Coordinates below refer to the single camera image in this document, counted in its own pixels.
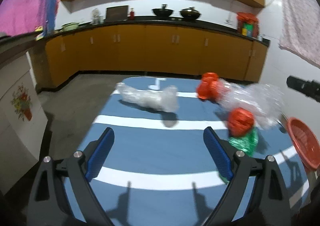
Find red bottle on counter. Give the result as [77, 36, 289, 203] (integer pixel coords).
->
[129, 8, 135, 21]

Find black wok left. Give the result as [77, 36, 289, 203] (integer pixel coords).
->
[152, 4, 174, 18]

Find dark cutting board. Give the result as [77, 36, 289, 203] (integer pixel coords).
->
[105, 5, 129, 22]

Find lower orange kitchen cabinets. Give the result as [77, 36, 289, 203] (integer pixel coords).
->
[31, 23, 270, 89]

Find black wok with lid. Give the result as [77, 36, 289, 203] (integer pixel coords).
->
[180, 7, 201, 21]

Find purple blue hanging cloth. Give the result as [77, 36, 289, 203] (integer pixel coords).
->
[1, 0, 59, 36]

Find clear jar on counter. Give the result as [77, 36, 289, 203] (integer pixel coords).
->
[92, 8, 104, 25]

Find red plastic waste basket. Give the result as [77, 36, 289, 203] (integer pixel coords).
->
[286, 117, 319, 172]

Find large bubble wrap sheet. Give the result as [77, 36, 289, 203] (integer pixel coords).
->
[217, 79, 284, 130]

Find white cabinet with flower picture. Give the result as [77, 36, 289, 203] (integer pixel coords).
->
[1, 54, 48, 195]

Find pink floral hanging cloth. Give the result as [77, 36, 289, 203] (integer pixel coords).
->
[279, 0, 319, 67]

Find red plastic bag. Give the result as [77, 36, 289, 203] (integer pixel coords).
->
[227, 107, 254, 137]
[196, 72, 223, 101]

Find green plastic bag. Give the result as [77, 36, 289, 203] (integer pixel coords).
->
[220, 127, 259, 184]

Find clear plastic bag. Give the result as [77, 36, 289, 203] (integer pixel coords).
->
[116, 82, 179, 113]

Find green pot on counter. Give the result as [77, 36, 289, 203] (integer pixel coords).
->
[62, 22, 79, 32]

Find red bag of groceries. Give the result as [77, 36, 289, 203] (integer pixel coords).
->
[236, 12, 259, 38]

